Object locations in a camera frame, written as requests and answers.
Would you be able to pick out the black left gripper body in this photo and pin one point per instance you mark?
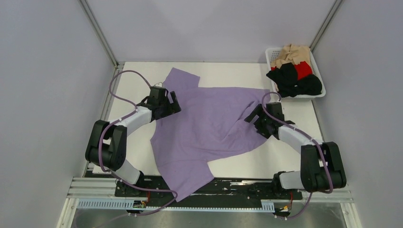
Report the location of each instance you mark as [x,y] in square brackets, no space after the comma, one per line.
[164,105]

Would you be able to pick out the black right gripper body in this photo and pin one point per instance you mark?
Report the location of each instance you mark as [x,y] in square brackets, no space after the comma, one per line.
[261,124]

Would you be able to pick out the purple t shirt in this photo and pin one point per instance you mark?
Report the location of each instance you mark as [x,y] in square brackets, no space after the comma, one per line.
[210,126]

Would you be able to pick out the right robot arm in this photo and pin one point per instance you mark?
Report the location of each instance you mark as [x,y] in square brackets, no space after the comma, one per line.
[321,166]

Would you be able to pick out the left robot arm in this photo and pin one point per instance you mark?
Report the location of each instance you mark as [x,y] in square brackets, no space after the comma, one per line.
[108,140]

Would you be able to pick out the black t shirt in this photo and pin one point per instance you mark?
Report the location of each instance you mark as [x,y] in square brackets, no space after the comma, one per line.
[310,85]

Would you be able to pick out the white plastic laundry basket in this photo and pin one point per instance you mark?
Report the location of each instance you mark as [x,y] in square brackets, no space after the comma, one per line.
[272,53]

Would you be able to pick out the red t shirt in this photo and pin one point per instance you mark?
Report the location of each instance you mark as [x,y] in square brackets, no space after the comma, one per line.
[290,73]

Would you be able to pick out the beige t shirt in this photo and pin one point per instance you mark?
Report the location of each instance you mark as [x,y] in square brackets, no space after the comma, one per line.
[294,54]

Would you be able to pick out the white slotted cable duct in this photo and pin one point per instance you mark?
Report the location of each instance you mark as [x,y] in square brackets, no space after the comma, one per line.
[130,204]

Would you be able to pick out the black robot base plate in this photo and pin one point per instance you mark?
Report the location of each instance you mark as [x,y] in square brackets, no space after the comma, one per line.
[220,192]

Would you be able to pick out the aluminium frame rail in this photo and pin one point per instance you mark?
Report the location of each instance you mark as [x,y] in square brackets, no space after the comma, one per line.
[104,188]

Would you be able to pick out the left aluminium corner post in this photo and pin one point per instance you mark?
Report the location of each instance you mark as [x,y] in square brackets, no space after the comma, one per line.
[98,31]

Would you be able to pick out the aluminium corner post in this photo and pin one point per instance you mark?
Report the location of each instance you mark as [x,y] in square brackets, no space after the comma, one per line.
[98,31]
[325,24]

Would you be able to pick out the right aluminium corner post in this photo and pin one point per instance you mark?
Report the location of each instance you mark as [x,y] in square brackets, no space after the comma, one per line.
[325,24]

